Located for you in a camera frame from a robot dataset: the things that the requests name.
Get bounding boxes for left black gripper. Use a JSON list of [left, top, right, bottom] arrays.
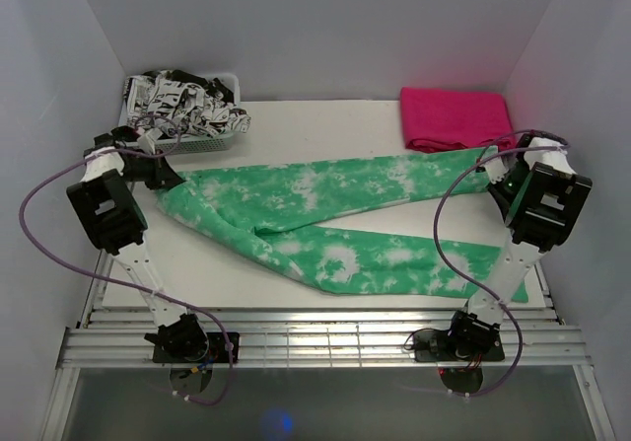
[[119, 149, 185, 190]]

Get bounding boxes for green tie-dye trousers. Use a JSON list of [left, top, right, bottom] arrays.
[[155, 145, 529, 305]]

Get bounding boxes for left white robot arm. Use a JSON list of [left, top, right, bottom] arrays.
[[66, 134, 209, 362]]

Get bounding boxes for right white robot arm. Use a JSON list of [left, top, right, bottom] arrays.
[[445, 130, 593, 360]]

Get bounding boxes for folded pink trousers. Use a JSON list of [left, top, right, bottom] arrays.
[[399, 87, 516, 153]]

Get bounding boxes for white plastic basket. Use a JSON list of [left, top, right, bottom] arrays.
[[119, 73, 242, 154]]

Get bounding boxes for black and white printed garment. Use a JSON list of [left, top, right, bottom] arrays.
[[122, 69, 251, 138]]

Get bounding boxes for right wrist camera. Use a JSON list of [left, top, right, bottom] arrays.
[[483, 157, 509, 184]]

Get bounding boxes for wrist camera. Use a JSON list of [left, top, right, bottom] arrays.
[[483, 157, 509, 184], [136, 129, 162, 155]]

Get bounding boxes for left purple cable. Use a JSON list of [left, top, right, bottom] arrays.
[[18, 114, 236, 407]]

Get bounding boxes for purple cable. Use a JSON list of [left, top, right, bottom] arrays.
[[18, 114, 236, 407], [397, 129, 568, 399]]

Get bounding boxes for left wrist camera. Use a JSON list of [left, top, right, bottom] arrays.
[[136, 129, 162, 155]]

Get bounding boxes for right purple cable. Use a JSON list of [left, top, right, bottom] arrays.
[[397, 129, 568, 399]]

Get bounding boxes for aluminium frame rails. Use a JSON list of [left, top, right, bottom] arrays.
[[54, 253, 593, 371]]

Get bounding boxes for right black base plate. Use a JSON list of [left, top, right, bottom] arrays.
[[404, 329, 505, 363]]

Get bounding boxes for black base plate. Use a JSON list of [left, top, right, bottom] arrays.
[[404, 329, 505, 363], [151, 331, 229, 364]]

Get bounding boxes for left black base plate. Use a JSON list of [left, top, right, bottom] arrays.
[[151, 331, 229, 364]]

